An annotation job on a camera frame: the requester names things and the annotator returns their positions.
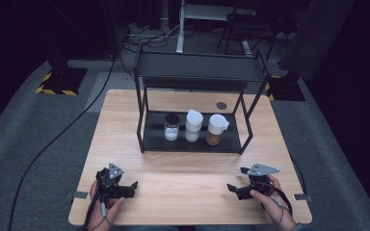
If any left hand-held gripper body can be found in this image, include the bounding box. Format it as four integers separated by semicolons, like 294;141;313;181
95;163;129;200

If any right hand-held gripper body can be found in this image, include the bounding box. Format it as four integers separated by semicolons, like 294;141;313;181
240;163;280;195

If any white-lidded jar with brown powder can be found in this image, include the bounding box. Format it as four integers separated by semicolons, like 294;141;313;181
204;114;230;146

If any black-lidded glass jar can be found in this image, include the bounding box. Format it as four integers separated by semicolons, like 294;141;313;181
163;114;181;141

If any white-lidded jar with white powder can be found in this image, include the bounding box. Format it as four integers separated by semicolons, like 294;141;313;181
184;109;204;143

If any black metal two-tier rack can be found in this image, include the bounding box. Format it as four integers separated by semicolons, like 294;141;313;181
133;41;271;156

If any person's left hand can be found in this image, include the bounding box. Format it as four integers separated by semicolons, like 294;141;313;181
88;182;126;231

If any person's right hand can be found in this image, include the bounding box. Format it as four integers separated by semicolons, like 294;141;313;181
250;175;298;231

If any black yellow-striped stand base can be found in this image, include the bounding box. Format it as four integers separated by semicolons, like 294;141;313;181
264;74;306;102
35;66;89;96

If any black chair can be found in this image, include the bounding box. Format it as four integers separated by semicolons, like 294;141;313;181
216;8;292;61

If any dark grey draped cloth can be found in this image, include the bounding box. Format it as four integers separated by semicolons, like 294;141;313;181
277;0;357;81

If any left hand-held gripper cable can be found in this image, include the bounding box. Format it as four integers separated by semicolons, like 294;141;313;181
83;179;114;231

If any hand-held gripper cable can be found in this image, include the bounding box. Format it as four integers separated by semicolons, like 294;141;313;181
83;179;114;231
256;179;294;225

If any right hand-held gripper cable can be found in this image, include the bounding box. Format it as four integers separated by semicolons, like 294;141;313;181
256;179;294;225

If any thick black floor cable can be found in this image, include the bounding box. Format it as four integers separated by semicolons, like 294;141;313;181
7;54;119;231

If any tangle of floor cables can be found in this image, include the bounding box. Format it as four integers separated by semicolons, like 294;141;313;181
121;22;181;54

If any white desk frame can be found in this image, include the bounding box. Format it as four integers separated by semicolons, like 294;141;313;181
175;0;258;56

